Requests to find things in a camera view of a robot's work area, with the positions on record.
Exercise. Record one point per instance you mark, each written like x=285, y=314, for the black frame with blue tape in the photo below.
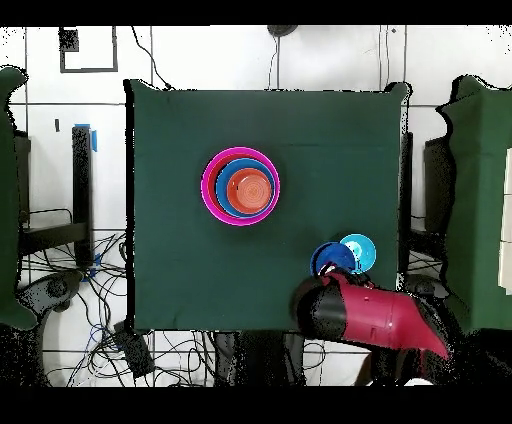
x=82, y=180

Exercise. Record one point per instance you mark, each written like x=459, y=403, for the dark grey round object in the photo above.
x=282, y=30

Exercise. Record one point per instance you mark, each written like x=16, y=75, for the black power strip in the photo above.
x=134, y=352

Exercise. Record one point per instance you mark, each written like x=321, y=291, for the black floor stand base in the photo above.
x=56, y=288
x=428, y=286

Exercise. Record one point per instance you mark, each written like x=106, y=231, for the pink large bowl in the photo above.
x=204, y=188

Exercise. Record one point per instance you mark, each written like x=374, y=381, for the neighbouring green table cloth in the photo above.
x=8, y=200
x=480, y=200

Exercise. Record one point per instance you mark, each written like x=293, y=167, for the black post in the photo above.
x=407, y=180

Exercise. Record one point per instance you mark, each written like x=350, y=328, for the light blue small bowl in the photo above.
x=364, y=248

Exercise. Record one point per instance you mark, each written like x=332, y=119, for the black square floor frame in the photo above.
x=68, y=40

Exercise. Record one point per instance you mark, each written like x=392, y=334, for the dark green tablecloth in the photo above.
x=180, y=140

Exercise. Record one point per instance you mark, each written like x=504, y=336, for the orange small bowl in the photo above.
x=250, y=191

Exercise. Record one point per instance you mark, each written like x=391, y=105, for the dark blue small bowl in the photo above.
x=334, y=254

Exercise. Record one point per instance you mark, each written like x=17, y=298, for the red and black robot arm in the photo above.
x=380, y=316

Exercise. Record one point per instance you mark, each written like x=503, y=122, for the blue medium bowl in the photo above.
x=221, y=192

